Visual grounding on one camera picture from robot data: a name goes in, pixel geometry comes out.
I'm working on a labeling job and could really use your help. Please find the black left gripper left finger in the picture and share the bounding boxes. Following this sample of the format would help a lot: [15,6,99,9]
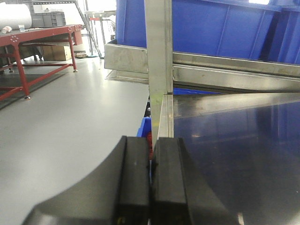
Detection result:
[23,136,150,225]

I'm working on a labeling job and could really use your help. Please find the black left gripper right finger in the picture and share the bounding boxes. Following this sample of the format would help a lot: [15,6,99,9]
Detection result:
[150,137,239,225]

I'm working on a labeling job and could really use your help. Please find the low blue plastic bin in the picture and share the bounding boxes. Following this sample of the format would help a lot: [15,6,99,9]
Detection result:
[136,117,151,137]

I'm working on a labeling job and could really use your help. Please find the stainless steel shelf rack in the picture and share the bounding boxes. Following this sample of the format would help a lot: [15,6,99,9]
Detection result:
[105,0,300,225]

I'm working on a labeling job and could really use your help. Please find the large blue plastic bin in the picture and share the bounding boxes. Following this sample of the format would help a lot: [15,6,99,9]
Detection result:
[116,0,300,64]

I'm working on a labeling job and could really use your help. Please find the cardboard box under workbench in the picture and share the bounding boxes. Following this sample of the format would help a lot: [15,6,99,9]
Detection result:
[42,45,72,61]

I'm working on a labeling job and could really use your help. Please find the red metal workbench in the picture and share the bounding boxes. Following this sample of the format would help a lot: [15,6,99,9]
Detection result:
[0,24,83,101]

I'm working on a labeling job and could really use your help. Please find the grey plastic crate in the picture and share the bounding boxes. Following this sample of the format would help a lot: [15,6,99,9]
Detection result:
[31,11,66,28]

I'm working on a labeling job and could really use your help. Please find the small white paper cup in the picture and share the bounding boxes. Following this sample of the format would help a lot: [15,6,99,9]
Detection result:
[18,24,25,32]

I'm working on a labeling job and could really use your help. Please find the white foam roll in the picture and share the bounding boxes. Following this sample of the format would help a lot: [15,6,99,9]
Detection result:
[0,2,32,30]

